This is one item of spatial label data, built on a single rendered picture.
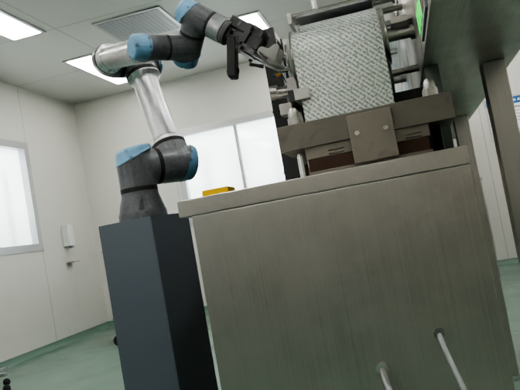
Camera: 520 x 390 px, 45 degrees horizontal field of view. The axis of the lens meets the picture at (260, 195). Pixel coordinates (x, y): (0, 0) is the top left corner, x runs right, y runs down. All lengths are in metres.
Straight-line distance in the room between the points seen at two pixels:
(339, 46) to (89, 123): 6.69
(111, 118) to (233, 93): 1.58
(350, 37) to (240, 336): 0.81
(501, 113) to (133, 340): 1.22
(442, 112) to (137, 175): 0.94
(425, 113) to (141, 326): 1.02
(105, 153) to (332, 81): 6.54
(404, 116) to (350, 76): 0.28
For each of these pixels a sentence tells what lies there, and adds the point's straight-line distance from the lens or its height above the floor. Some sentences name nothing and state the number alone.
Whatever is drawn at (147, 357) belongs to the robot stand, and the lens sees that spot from 1.95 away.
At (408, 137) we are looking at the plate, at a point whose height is 0.95.
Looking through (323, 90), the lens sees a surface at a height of 1.13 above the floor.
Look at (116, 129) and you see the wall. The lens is 8.07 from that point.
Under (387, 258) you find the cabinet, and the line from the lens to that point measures 1.41.
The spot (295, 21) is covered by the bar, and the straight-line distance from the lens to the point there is 2.12.
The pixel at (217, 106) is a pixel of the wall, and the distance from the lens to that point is 7.64.
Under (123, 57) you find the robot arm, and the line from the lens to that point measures 1.99.
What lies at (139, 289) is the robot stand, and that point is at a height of 0.69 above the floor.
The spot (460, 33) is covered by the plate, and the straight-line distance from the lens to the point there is 1.48.
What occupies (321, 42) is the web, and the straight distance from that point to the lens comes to 1.73.
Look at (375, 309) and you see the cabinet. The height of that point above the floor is 0.59.
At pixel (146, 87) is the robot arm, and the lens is 2.19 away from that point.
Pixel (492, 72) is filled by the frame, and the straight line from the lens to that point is 1.84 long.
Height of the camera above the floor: 0.79
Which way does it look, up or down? 3 degrees up
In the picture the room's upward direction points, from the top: 10 degrees counter-clockwise
